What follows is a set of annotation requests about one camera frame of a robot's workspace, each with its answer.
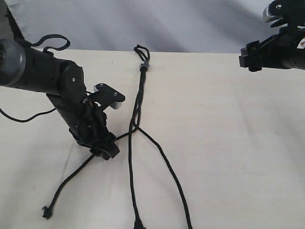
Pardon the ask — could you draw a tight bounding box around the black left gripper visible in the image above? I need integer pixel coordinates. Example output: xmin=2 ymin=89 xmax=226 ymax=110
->
xmin=69 ymin=95 xmax=120 ymax=160

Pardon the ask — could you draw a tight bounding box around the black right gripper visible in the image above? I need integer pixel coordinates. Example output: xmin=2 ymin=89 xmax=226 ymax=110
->
xmin=239 ymin=29 xmax=305 ymax=72

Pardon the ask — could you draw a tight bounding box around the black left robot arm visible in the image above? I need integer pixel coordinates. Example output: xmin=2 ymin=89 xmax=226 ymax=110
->
xmin=0 ymin=39 xmax=125 ymax=160

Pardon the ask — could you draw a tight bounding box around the white backdrop cloth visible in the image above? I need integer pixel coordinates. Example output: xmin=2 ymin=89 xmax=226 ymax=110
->
xmin=6 ymin=0 xmax=279 ymax=53

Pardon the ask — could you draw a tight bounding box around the clear tape piece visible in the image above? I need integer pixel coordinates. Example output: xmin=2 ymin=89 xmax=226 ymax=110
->
xmin=139 ymin=61 xmax=150 ymax=72

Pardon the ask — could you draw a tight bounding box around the black backdrop stand pole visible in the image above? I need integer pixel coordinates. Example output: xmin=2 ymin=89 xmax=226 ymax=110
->
xmin=4 ymin=3 xmax=25 ymax=40

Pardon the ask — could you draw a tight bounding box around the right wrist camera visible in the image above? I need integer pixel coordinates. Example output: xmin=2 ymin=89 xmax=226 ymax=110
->
xmin=263 ymin=0 xmax=305 ymax=28

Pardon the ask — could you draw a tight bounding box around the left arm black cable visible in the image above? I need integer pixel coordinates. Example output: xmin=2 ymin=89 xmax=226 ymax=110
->
xmin=0 ymin=34 xmax=72 ymax=124

